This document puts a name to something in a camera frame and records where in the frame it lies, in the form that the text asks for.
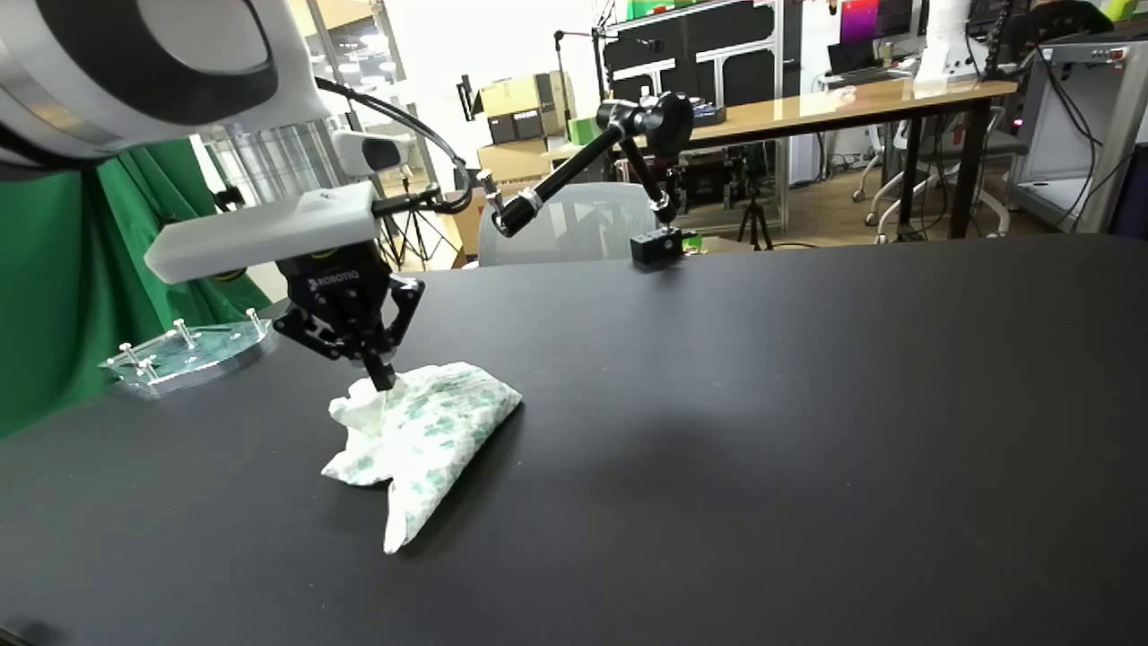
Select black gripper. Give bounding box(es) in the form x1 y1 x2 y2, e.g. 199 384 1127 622
272 242 424 392

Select white green-patterned towel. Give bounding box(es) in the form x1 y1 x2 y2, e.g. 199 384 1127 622
323 361 522 556

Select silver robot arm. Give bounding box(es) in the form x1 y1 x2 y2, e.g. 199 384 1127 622
0 0 398 379

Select small black tripod on floor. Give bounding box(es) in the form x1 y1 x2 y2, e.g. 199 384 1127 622
736 161 773 251

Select clear acrylic plate with standoffs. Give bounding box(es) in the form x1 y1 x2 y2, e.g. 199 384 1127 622
99 309 272 398

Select green backdrop cloth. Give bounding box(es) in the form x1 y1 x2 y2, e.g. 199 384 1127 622
0 141 264 437

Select black shelf unit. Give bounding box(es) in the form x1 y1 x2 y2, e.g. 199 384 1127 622
602 0 801 107

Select wooden desk with black legs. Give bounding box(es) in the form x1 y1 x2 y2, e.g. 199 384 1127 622
691 80 1016 241

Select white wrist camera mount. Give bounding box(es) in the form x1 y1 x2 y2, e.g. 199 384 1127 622
143 183 378 283

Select grey cabinet with cables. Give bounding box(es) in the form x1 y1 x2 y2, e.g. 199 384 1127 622
1011 33 1148 234

